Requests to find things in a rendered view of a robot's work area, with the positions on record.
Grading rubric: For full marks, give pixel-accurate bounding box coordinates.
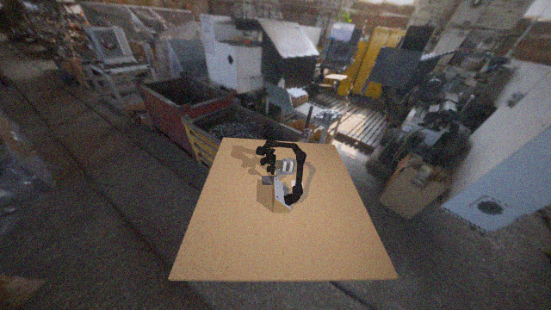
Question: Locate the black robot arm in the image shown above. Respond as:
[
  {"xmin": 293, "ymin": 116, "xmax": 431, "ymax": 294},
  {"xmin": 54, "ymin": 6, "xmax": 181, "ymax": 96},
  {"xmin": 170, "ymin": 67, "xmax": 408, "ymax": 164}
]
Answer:
[{"xmin": 256, "ymin": 139, "xmax": 306, "ymax": 206}]

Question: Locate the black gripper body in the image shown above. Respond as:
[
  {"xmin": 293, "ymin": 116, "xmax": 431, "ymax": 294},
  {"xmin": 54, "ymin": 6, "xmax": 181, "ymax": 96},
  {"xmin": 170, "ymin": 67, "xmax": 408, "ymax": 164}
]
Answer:
[{"xmin": 266, "ymin": 154, "xmax": 276, "ymax": 172}]

